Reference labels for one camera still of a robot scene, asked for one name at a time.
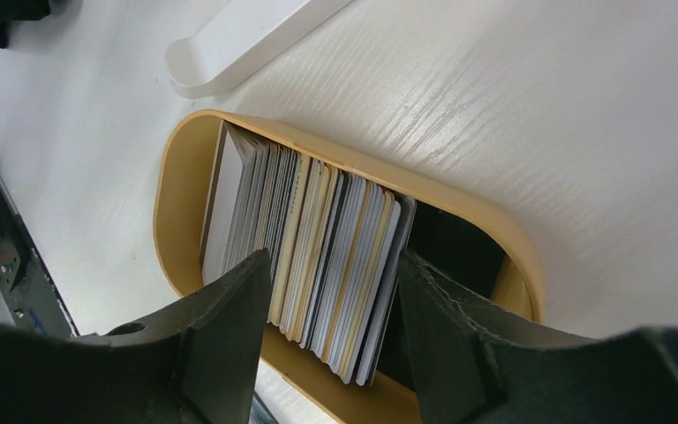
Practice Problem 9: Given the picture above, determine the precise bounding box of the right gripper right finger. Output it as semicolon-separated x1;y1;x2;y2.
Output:
399;252;678;423

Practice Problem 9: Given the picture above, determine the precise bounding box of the blue card holder wallet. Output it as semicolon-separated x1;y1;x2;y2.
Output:
248;392;279;424

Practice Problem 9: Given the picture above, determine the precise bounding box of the oval wooden card tray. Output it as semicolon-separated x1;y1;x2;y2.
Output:
153;110;546;423

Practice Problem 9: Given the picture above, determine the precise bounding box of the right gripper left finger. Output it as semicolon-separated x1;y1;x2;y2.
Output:
0;249;272;423

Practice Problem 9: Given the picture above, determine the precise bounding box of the upright stack of cards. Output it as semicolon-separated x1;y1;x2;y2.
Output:
200;123;417;386

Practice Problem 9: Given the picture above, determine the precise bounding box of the white metal clothes rack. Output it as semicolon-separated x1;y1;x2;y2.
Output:
164;0;349;99

